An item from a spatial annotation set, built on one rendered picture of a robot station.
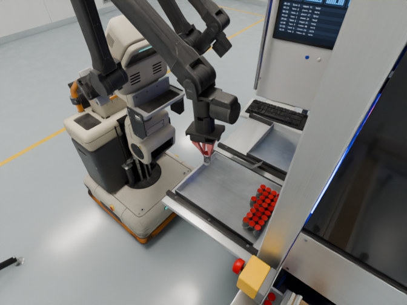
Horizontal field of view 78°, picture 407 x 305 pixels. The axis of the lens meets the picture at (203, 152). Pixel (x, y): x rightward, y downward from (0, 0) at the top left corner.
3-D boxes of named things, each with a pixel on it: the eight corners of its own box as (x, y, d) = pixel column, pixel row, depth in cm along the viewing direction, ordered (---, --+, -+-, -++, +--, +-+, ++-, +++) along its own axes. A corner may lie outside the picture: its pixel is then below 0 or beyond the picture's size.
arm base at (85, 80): (102, 69, 100) (74, 80, 93) (108, 62, 93) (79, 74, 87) (114, 88, 102) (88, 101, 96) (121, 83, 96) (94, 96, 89)
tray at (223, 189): (286, 196, 96) (288, 190, 94) (251, 248, 82) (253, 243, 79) (215, 157, 111) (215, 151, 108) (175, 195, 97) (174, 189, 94)
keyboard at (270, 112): (320, 120, 141) (321, 117, 140) (314, 135, 133) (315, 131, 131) (253, 100, 155) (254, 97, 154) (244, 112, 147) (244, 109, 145)
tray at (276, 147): (342, 158, 110) (345, 152, 108) (322, 196, 96) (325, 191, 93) (272, 127, 125) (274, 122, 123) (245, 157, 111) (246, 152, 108)
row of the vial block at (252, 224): (275, 199, 95) (278, 192, 92) (251, 234, 85) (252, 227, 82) (270, 196, 96) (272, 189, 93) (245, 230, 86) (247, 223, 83)
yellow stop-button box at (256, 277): (272, 281, 67) (278, 271, 62) (259, 305, 63) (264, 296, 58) (248, 263, 71) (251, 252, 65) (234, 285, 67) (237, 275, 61)
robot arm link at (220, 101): (203, 62, 63) (181, 78, 59) (243, 70, 57) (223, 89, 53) (209, 101, 71) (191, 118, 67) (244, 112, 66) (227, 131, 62)
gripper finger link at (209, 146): (213, 164, 74) (212, 139, 68) (191, 159, 77) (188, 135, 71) (220, 150, 79) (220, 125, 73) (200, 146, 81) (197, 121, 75)
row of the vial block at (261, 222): (280, 202, 94) (283, 195, 91) (257, 238, 84) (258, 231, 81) (275, 199, 95) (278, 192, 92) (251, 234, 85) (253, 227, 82)
